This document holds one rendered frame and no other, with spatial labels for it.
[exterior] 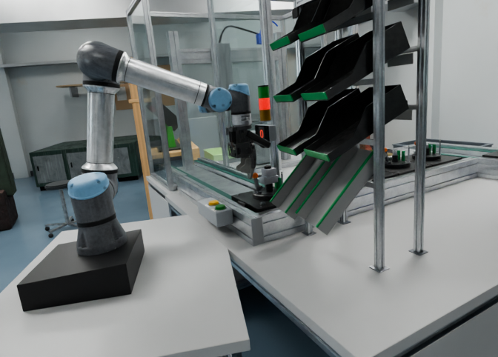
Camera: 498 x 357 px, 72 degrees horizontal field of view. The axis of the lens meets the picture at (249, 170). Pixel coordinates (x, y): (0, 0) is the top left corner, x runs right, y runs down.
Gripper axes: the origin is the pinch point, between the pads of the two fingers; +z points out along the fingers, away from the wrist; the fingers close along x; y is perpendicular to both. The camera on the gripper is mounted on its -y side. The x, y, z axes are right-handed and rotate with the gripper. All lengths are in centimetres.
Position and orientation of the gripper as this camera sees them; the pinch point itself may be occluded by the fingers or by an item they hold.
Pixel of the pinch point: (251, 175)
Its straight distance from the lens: 134.0
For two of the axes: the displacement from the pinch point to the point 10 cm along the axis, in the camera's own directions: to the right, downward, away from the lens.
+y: -8.8, 1.7, -4.4
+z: 0.8, 9.7, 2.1
